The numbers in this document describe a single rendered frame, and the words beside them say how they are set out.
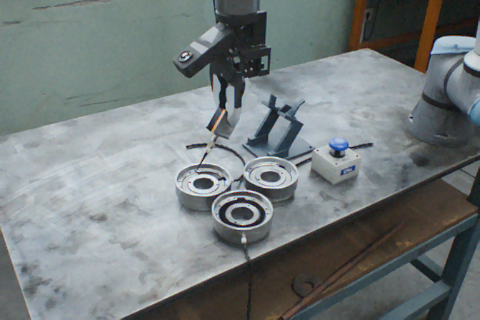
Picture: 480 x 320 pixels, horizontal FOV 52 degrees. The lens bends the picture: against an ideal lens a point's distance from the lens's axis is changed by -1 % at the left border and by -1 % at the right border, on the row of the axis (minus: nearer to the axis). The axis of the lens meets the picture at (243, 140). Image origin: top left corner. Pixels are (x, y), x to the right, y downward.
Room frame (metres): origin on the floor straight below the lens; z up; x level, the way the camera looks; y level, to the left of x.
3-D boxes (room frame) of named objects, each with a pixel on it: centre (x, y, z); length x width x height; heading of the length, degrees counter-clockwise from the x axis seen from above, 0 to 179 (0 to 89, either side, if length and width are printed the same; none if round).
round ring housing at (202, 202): (0.74, 0.07, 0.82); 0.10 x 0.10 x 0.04
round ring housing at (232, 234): (0.65, 0.00, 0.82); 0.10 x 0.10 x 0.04
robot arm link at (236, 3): (0.82, 0.02, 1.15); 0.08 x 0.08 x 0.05
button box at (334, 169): (0.84, -0.20, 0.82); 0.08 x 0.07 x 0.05; 124
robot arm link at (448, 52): (1.01, -0.47, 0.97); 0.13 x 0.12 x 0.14; 8
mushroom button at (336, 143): (0.83, -0.19, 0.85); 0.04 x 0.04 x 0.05
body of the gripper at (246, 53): (0.82, 0.01, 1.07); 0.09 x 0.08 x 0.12; 126
